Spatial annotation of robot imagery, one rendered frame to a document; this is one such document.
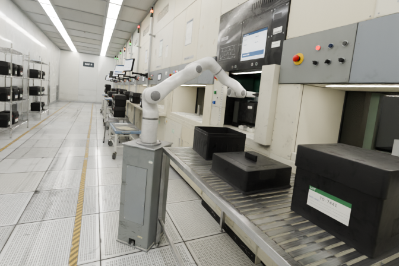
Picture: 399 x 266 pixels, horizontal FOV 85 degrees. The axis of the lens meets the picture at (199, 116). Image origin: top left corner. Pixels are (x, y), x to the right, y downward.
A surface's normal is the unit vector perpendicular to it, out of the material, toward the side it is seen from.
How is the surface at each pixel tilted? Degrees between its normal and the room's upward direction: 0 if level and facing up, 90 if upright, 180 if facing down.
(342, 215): 90
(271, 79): 90
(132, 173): 90
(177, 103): 90
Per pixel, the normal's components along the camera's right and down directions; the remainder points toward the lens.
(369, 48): -0.90, -0.04
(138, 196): -0.33, 0.06
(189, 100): 0.43, 0.13
